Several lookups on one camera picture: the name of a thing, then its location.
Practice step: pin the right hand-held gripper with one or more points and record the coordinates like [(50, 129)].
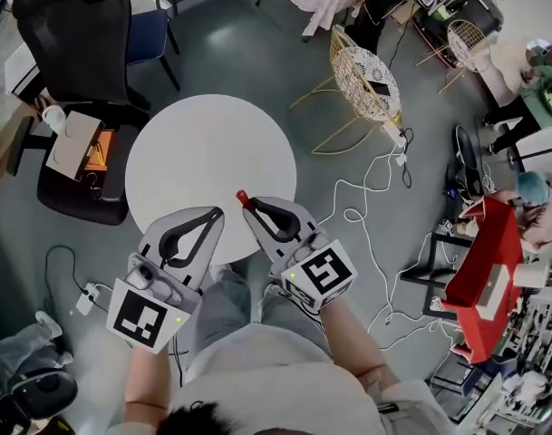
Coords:
[(325, 274)]

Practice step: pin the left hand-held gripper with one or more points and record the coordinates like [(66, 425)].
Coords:
[(139, 320)]

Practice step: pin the small red object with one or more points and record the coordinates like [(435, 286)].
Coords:
[(243, 197)]

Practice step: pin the person's left forearm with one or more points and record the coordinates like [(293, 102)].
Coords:
[(146, 379)]

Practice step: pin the person's right forearm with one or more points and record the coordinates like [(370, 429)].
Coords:
[(357, 347)]

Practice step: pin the person's grey shorts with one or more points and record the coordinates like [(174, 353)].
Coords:
[(235, 315)]

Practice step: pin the round white table gold legs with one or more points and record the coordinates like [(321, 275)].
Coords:
[(203, 152)]

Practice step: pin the white power strip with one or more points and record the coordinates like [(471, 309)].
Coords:
[(392, 135), (87, 298)]

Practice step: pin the orange packet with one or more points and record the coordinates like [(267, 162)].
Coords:
[(104, 150)]

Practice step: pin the flat cardboard box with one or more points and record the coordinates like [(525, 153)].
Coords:
[(71, 145)]

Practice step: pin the person's grey shirt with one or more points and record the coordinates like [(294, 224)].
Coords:
[(280, 379)]

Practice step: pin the black phone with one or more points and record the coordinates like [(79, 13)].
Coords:
[(380, 89)]

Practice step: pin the white cup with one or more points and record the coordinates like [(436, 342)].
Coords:
[(54, 118)]

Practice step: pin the table with red cloth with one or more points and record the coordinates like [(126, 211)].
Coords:
[(479, 252)]

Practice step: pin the black swivel chair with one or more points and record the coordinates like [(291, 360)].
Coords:
[(35, 392)]

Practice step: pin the blue seat chair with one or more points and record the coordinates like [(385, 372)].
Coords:
[(151, 32)]

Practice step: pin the white box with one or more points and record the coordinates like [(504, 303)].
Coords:
[(495, 288)]

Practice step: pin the black office chair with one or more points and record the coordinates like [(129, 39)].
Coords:
[(76, 39)]

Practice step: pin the white low desk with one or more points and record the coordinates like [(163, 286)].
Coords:
[(22, 70)]

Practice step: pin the black suitcase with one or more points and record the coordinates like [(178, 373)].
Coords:
[(479, 7)]

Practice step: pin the black frame side table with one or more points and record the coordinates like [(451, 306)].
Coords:
[(434, 261)]

